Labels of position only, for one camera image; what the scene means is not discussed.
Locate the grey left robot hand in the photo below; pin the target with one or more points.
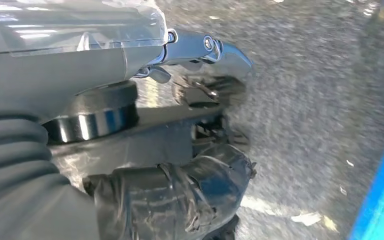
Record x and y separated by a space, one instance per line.
62 66

